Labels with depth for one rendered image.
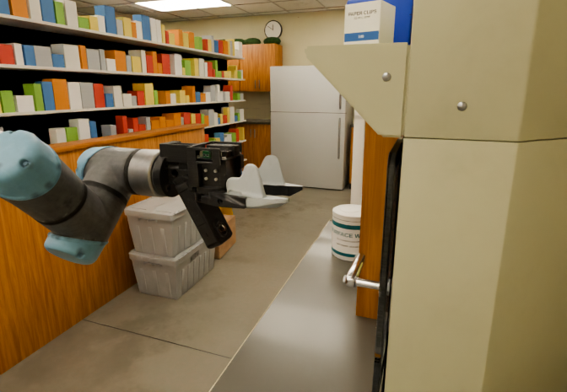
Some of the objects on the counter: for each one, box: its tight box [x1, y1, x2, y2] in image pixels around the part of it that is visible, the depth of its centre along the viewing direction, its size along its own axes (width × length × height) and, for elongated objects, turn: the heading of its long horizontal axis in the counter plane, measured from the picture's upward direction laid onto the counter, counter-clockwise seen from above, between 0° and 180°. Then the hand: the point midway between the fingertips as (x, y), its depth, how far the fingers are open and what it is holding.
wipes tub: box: [332, 204, 361, 261], centre depth 121 cm, size 13×13×15 cm
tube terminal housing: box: [384, 0, 567, 392], centre depth 53 cm, size 25×32×77 cm
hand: (287, 198), depth 53 cm, fingers open, 6 cm apart
